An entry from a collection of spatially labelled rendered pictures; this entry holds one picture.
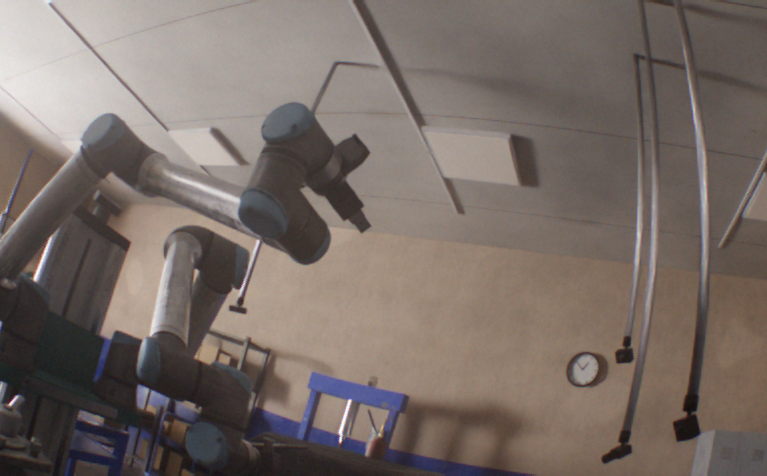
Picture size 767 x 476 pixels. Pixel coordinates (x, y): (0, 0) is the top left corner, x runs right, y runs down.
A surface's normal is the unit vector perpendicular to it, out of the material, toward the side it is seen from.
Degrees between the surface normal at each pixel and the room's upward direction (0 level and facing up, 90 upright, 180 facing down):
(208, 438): 89
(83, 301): 90
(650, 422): 90
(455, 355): 90
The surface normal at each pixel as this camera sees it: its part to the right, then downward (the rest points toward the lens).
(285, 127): -0.29, -0.52
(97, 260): 0.88, 0.07
